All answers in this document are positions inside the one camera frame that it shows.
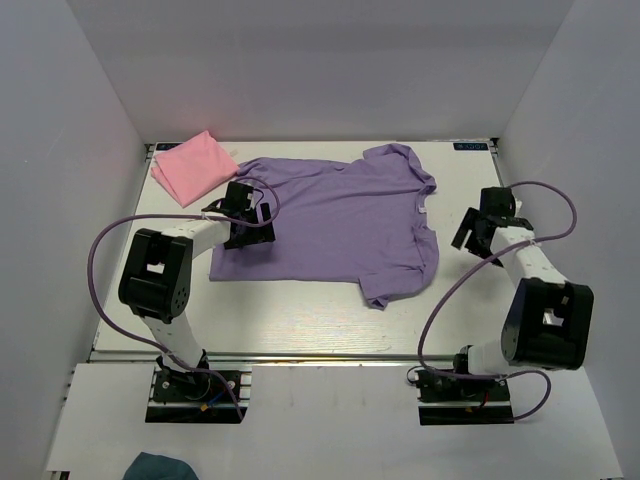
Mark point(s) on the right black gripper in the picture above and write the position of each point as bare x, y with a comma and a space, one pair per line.
472, 215

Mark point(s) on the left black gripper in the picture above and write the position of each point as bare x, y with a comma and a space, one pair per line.
258, 235

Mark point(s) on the purple t shirt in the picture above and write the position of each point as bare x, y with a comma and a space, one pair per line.
362, 222

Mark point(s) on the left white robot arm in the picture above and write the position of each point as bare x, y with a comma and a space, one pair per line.
156, 280

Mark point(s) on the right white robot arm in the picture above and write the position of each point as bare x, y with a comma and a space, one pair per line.
548, 323

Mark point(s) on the folded pink t shirt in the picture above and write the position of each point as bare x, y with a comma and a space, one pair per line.
192, 169

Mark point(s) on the blue table label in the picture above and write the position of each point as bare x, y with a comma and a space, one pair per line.
470, 146

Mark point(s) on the dark teal cloth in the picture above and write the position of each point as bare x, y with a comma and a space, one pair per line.
148, 466

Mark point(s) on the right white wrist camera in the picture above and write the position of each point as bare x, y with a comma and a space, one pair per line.
517, 205

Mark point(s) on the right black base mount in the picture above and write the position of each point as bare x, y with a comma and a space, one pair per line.
444, 401

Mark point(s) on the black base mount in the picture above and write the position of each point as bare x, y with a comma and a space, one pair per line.
174, 400
444, 401

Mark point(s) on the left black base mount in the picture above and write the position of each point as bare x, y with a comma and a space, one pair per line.
174, 400

